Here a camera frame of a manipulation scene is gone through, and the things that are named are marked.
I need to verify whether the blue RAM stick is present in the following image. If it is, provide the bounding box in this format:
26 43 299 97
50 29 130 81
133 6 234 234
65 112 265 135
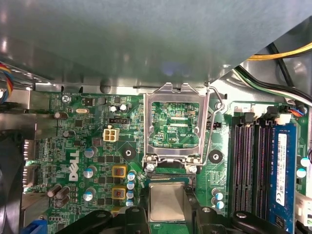
268 123 298 234

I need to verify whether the multicolour fan wire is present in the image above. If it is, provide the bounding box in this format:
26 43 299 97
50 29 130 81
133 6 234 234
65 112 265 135
0 62 14 104

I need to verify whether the black grey wire bundle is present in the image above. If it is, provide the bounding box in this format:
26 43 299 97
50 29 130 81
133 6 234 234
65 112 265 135
234 43 312 108

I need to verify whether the silver topped CPU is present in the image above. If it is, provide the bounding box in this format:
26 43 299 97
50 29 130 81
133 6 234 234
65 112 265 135
146 179 190 224

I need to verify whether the metal locking lever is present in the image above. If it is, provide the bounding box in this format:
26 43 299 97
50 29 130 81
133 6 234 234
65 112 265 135
204 81 226 168

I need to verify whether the black PC case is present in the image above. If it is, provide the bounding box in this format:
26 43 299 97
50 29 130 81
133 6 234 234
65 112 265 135
0 42 312 234

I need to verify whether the black RAM slot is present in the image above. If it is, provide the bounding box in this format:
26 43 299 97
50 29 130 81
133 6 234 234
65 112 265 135
230 113 245 219
243 113 255 219
264 106 275 220
254 119 266 220

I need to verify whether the metal socket cover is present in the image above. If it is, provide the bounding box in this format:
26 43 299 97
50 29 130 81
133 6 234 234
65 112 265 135
142 82 211 171

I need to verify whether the green motherboard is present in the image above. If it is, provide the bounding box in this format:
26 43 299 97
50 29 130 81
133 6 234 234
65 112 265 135
23 90 312 234

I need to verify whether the yellow wire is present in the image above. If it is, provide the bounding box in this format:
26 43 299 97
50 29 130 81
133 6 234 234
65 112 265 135
247 42 312 61

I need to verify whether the grey power supply unit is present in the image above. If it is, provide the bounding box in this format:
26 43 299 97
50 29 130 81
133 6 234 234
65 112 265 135
0 0 312 88

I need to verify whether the pale four pin power socket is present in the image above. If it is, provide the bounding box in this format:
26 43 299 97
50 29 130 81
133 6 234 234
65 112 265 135
103 127 120 143

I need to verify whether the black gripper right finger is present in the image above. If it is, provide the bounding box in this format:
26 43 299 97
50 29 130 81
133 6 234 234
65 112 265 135
184 187 290 234

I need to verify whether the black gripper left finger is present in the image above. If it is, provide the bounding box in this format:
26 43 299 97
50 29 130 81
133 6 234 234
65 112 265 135
56 186 150 234

